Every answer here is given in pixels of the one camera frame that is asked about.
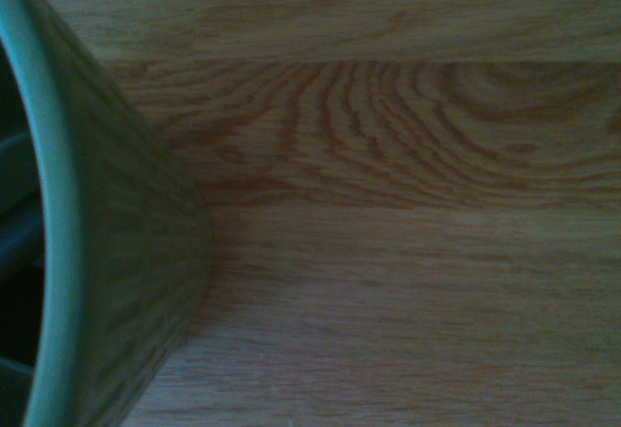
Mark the green ribbed utensil holder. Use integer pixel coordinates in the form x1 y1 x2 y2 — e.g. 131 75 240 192
0 0 215 427

